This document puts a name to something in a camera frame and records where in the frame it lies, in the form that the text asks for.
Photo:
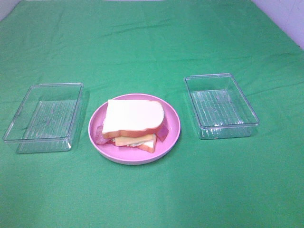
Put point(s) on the yellow cheese slice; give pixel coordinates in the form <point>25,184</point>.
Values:
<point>124,140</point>

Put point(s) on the toast bread slice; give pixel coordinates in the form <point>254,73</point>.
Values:
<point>132,118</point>
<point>149,146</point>

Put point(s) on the right clear plastic container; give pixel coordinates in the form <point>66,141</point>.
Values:
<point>219,107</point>

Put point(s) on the clear plastic container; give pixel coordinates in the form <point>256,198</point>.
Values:
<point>219,107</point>
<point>47,119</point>

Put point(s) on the pink round plate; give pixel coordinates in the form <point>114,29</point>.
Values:
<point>131,155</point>

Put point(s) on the bacon strip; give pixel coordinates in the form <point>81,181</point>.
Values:
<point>99,139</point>
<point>162,133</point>

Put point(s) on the green lettuce leaf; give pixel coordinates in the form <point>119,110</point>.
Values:
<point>134,144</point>

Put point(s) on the left clear plastic container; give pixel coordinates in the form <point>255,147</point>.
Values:
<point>47,119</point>

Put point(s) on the green tablecloth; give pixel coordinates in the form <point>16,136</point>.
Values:
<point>116,48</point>

